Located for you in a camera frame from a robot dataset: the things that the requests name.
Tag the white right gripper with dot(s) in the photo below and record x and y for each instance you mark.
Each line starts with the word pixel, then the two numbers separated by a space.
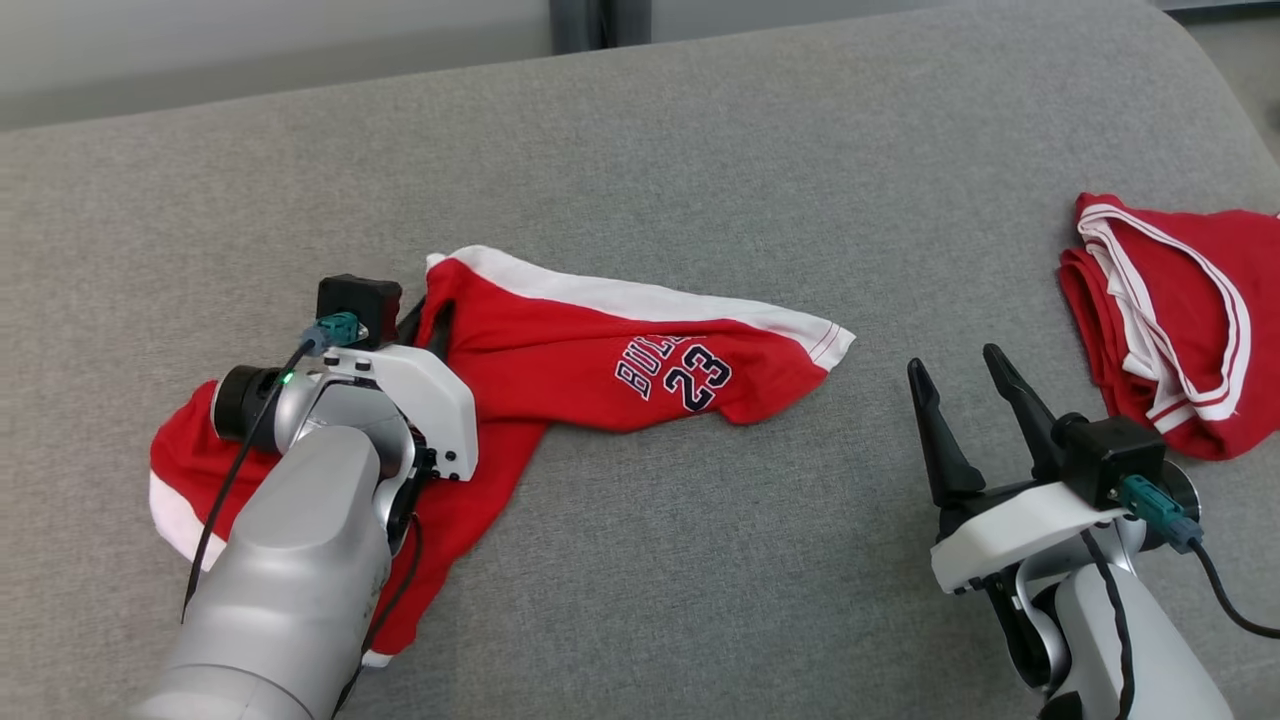
pixel 1000 535

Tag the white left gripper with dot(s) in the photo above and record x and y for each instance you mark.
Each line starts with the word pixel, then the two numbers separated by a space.
pixel 430 400

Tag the red shorts with white stripe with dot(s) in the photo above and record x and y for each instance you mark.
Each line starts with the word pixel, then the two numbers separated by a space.
pixel 560 340

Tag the red shirt with white sleeves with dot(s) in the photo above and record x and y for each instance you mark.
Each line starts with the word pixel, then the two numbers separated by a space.
pixel 1190 260

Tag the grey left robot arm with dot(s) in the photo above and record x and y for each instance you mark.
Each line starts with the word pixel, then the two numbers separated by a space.
pixel 290 560

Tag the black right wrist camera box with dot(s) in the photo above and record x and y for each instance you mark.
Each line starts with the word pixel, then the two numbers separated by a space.
pixel 1110 455

